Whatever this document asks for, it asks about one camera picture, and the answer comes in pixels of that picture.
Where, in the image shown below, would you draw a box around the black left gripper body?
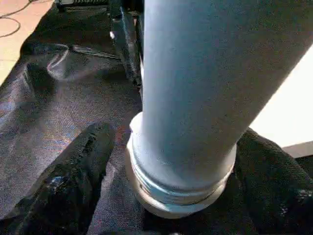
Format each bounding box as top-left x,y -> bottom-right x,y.
56,0 -> 143,11

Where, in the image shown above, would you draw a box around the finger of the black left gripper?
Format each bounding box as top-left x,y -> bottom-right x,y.
135,12 -> 146,98
110,6 -> 141,87

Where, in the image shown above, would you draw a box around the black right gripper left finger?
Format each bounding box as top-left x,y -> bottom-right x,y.
0,122 -> 116,235

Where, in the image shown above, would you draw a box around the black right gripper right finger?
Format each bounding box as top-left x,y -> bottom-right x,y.
235,128 -> 313,235

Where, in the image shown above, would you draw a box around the white plastic table top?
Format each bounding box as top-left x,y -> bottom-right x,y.
248,47 -> 313,158

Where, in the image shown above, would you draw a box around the white plastic table leg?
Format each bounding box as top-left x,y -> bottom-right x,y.
125,0 -> 313,219

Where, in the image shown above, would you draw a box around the black plastic mat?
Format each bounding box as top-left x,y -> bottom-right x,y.
0,5 -> 313,235

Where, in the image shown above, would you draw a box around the thin grey floor cable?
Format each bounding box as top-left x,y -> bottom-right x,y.
0,0 -> 35,39

